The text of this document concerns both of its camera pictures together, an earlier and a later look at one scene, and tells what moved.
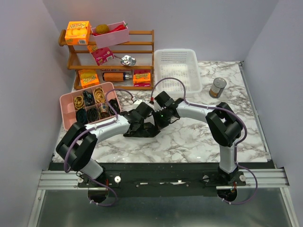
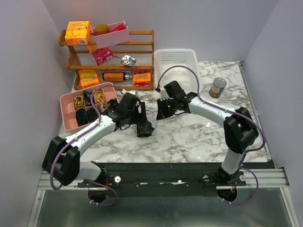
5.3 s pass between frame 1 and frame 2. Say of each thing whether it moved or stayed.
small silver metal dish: stayed
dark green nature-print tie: moved
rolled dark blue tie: stayed
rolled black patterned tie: stayed
